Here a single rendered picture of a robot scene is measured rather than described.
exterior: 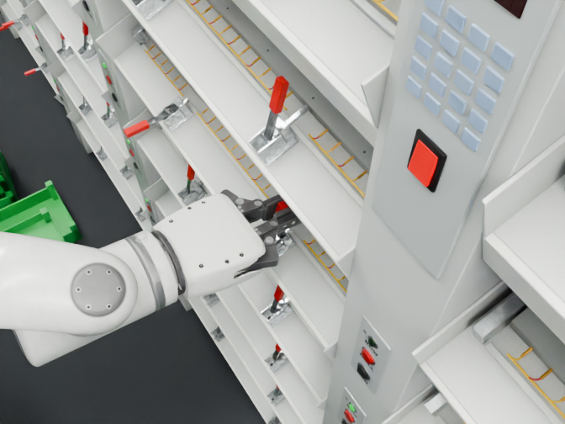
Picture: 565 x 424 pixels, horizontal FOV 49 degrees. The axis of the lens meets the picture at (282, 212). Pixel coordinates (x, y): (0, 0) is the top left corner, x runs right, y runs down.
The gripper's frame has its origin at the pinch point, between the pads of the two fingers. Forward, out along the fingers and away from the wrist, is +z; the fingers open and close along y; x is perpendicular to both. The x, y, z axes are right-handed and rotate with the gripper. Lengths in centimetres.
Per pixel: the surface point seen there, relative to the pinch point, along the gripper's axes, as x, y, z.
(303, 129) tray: 14.0, 0.7, -0.1
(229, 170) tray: -6.6, -13.6, 1.4
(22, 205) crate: -103, -104, -13
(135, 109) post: -20.7, -44.7, 1.4
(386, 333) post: 9.7, 21.6, -5.1
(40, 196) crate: -102, -104, -7
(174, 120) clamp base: -6.5, -25.7, -0.8
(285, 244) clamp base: -6.1, 0.8, 0.9
